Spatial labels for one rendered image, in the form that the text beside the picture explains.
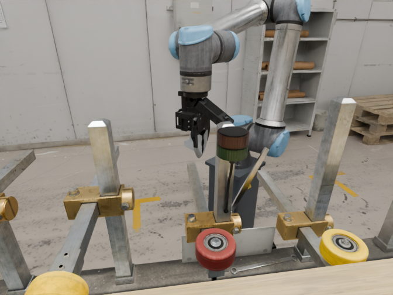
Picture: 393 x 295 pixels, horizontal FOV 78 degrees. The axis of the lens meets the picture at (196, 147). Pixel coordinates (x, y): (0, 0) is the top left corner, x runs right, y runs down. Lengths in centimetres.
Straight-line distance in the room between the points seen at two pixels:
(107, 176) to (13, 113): 306
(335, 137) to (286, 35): 71
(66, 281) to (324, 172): 54
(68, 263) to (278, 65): 107
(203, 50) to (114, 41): 252
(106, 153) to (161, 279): 38
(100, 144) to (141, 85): 271
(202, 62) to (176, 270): 56
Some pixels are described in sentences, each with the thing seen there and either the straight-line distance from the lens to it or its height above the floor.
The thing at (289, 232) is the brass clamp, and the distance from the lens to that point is 69.
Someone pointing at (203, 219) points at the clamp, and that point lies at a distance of 61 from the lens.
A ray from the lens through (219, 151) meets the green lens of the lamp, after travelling 46.
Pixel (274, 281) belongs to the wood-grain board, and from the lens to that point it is 48.
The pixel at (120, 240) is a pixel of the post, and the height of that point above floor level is 84.
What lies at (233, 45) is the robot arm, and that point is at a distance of 78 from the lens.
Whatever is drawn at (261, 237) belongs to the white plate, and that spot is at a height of 77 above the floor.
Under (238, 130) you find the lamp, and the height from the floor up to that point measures 111.
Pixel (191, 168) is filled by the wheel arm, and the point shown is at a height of 86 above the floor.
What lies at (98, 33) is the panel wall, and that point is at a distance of 316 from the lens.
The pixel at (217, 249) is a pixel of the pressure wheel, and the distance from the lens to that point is 50.
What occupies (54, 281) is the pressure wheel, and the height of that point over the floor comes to 98.
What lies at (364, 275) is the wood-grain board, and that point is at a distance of 55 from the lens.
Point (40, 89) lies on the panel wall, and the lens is 337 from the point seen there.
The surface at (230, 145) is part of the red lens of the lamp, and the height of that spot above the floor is 110.
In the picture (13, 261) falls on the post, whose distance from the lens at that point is 73.
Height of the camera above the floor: 128
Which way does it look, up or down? 25 degrees down
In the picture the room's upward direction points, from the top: straight up
